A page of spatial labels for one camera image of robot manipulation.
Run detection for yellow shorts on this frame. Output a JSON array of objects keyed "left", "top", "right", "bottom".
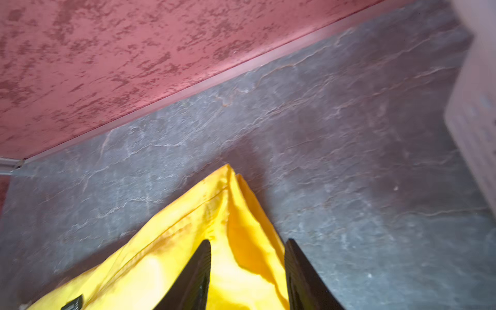
[{"left": 33, "top": 165, "right": 289, "bottom": 309}]

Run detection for white plastic basket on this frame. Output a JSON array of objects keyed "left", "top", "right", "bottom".
[{"left": 444, "top": 0, "right": 495, "bottom": 211}]

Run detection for left aluminium corner post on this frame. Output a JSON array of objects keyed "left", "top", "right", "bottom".
[{"left": 0, "top": 157, "right": 25, "bottom": 176}]

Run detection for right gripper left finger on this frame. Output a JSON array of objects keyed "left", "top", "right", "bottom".
[{"left": 154, "top": 240, "right": 211, "bottom": 310}]

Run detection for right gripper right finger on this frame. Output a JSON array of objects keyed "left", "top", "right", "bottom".
[{"left": 284, "top": 238, "right": 345, "bottom": 310}]

